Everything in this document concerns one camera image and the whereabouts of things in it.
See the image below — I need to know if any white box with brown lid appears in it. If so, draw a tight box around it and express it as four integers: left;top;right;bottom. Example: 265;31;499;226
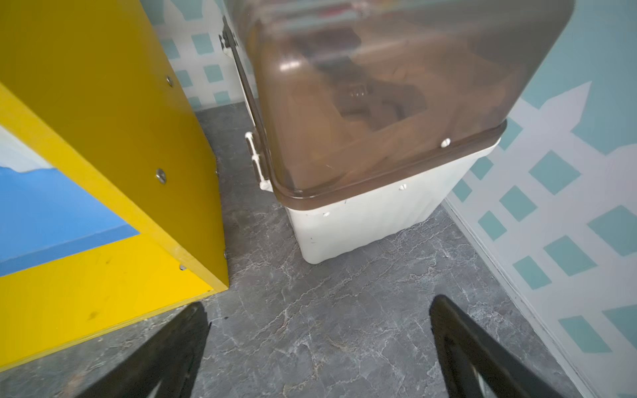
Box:
224;1;575;264

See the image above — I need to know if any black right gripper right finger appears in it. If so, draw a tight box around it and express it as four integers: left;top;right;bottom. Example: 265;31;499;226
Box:
429;295;561;397

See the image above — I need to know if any yellow pink blue wooden rack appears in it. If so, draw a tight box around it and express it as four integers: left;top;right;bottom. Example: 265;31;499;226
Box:
1;1;230;371

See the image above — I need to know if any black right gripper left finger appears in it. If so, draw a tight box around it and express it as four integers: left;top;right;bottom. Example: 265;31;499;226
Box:
80;302;210;397

